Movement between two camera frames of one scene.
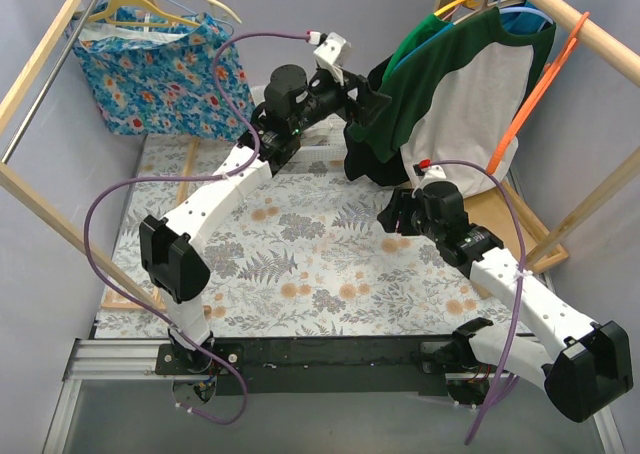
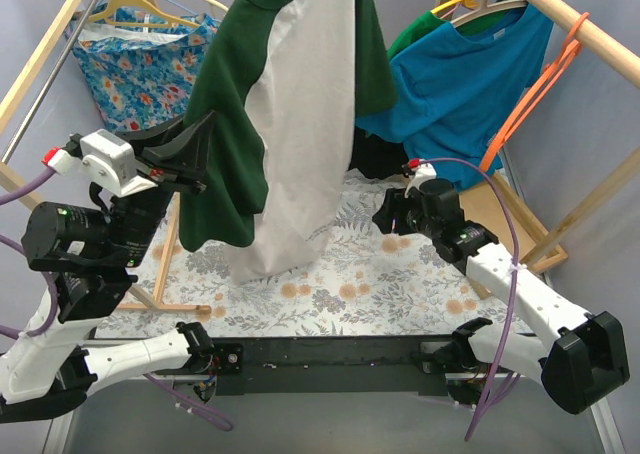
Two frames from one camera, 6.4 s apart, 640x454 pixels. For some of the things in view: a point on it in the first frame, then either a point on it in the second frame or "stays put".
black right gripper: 400,213 stays put
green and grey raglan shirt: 453,100 to 285,64
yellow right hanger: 471,0 stays put
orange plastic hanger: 550,70 stays put
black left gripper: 361,100 to 176,175
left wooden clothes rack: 19,90 stays put
